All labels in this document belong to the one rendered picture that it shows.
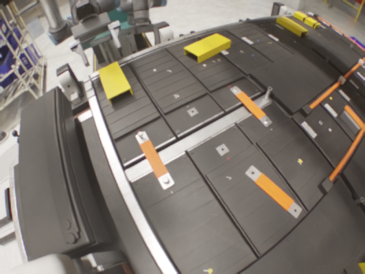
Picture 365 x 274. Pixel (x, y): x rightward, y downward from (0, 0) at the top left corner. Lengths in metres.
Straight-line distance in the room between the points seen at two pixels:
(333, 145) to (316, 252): 0.28
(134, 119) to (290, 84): 0.47
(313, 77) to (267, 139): 0.35
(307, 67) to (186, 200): 0.62
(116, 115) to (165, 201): 0.26
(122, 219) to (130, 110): 0.27
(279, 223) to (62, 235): 0.40
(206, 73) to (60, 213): 0.51
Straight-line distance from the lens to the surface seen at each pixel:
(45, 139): 0.44
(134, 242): 0.39
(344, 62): 1.00
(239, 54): 0.67
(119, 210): 0.41
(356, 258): 0.55
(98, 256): 0.31
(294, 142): 0.48
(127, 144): 0.45
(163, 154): 0.42
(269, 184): 0.40
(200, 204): 0.36
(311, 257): 0.44
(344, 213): 0.50
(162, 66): 0.60
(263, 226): 0.38
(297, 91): 0.59
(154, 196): 0.39
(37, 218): 0.39
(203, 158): 0.40
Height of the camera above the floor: 1.36
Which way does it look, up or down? 60 degrees down
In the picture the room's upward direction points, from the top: 7 degrees counter-clockwise
